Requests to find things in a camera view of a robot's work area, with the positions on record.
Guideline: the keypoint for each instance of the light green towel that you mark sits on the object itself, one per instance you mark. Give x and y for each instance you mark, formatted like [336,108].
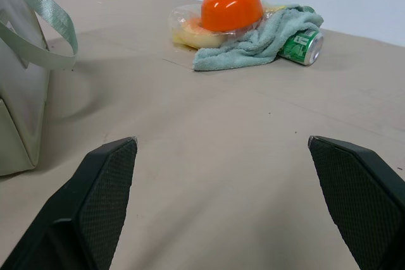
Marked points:
[253,40]

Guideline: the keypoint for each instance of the light green tote bag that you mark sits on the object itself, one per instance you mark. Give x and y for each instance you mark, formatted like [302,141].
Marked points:
[22,71]

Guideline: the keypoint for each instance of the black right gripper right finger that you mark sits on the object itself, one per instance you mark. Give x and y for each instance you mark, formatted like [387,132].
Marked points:
[364,200]

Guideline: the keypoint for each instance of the plastic-wrapped yellow bread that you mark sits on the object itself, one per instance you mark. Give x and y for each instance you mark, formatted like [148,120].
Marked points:
[196,31]

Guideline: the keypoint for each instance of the orange plastic bowl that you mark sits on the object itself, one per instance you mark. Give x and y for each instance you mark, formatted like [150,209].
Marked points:
[232,6]

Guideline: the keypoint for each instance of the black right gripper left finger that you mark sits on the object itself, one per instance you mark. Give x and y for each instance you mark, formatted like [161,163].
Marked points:
[91,206]

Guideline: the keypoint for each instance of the green drink can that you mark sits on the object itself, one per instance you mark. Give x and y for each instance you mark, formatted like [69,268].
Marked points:
[302,45]

